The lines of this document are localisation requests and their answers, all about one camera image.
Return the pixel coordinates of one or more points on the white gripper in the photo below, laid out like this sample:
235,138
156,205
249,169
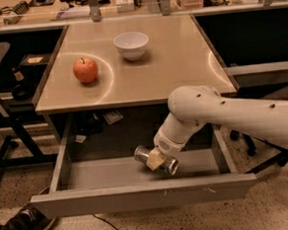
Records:
165,142

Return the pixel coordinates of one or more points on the silver blue redbull can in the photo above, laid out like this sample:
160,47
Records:
170,166

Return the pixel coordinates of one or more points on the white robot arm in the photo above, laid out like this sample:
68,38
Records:
192,107

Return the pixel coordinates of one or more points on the open grey top drawer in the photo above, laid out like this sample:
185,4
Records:
101,174

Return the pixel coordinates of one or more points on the white paper label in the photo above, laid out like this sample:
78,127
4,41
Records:
112,117

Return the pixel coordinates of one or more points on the grey cabinet desk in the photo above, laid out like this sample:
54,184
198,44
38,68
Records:
177,55

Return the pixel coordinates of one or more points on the red apple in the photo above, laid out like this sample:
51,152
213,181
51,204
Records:
85,70

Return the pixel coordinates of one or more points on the white ceramic bowl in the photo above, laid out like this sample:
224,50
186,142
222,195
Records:
131,45

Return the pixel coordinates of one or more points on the black office chair right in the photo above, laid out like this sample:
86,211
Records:
281,159

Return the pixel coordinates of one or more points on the black shoe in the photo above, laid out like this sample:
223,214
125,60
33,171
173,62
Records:
28,218

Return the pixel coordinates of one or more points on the white tissue box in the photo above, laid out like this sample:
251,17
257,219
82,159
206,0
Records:
122,6

